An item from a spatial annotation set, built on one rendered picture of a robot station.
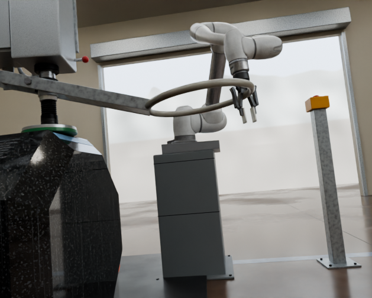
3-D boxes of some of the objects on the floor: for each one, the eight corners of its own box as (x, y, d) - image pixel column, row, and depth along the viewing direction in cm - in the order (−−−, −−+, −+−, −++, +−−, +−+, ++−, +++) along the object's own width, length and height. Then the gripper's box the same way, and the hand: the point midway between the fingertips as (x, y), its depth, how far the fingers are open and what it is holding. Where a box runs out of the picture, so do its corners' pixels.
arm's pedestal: (167, 261, 243) (159, 158, 250) (232, 256, 237) (221, 152, 244) (153, 282, 193) (143, 155, 200) (234, 278, 188) (220, 147, 195)
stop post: (361, 266, 188) (337, 91, 198) (327, 269, 189) (306, 95, 199) (346, 258, 208) (325, 99, 218) (316, 260, 209) (296, 102, 219)
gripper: (252, 75, 152) (261, 122, 150) (220, 77, 146) (229, 126, 144) (260, 70, 145) (270, 118, 143) (227, 71, 139) (236, 122, 137)
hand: (248, 115), depth 144 cm, fingers closed on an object, 4 cm apart
